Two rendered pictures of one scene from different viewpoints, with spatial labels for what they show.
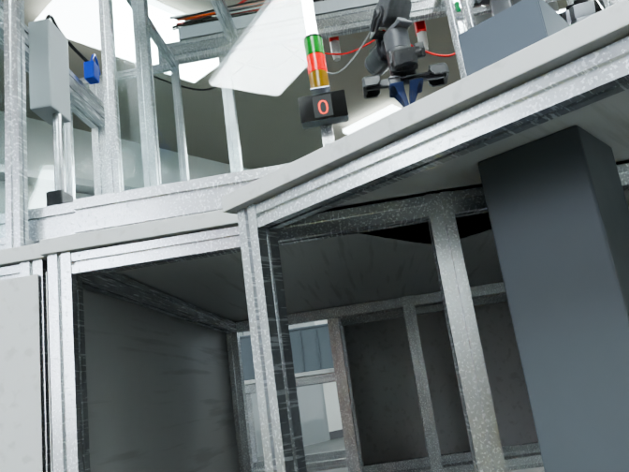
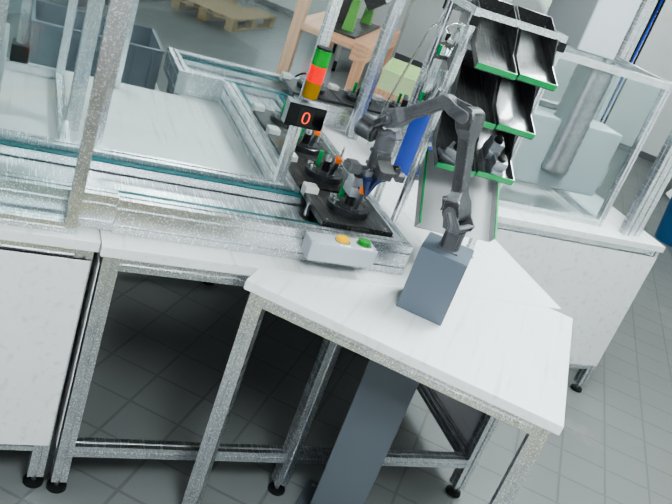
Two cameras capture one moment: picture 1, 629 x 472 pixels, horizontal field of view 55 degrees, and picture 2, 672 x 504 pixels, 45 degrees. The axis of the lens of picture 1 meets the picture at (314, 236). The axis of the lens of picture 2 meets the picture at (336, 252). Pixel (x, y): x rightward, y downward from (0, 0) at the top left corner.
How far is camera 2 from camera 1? 183 cm
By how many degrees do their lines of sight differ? 49
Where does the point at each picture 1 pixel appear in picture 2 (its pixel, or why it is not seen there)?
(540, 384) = (355, 413)
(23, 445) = (56, 355)
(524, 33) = (449, 278)
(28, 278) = (82, 262)
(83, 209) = (124, 207)
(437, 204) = not seen: hidden behind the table
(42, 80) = not seen: outside the picture
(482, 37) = (430, 260)
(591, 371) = (378, 421)
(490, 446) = (314, 404)
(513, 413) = not seen: hidden behind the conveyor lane
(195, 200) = (209, 229)
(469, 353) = (326, 365)
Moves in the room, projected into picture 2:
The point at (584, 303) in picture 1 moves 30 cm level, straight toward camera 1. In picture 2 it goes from (392, 400) to (399, 467)
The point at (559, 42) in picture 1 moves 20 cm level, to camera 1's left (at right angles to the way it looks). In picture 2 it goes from (448, 378) to (382, 376)
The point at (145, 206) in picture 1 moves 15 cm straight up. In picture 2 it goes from (173, 222) to (186, 172)
